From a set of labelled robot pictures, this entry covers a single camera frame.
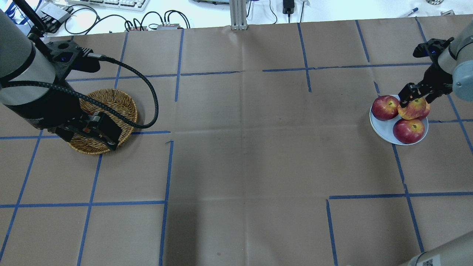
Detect light blue plate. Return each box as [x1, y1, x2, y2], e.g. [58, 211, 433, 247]
[370, 95, 428, 145]

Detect red apple on plate back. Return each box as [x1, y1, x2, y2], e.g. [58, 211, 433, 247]
[371, 95, 400, 121]

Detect red apple on plate front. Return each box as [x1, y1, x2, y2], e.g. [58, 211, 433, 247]
[392, 119, 426, 144]

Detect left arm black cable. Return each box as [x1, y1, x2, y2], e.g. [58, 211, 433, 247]
[2, 54, 159, 130]

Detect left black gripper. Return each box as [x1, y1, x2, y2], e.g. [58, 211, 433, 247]
[46, 41, 122, 151]

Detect red apple on plate left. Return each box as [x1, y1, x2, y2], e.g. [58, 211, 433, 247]
[419, 103, 431, 120]

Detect aluminium frame post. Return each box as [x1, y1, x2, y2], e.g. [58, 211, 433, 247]
[229, 0, 248, 30]

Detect white keyboard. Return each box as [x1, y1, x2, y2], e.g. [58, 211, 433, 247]
[65, 0, 151, 11]

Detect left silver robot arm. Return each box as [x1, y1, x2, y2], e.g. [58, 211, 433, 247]
[0, 13, 122, 150]

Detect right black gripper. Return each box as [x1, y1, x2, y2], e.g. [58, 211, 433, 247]
[398, 37, 454, 108]

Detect red yellow apple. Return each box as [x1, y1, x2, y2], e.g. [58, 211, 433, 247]
[397, 98, 427, 120]

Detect black cables on desk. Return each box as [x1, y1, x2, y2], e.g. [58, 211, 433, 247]
[65, 4, 191, 34]

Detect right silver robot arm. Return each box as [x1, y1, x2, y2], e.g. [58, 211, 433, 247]
[398, 23, 473, 266]

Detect grey electronics box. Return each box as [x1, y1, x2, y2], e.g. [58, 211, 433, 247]
[40, 2, 74, 23]

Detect black power adapter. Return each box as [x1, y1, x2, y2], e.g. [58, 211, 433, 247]
[282, 0, 295, 15]

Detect red apple on plate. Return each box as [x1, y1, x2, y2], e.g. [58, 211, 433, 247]
[371, 95, 400, 121]
[419, 103, 431, 120]
[392, 119, 426, 144]

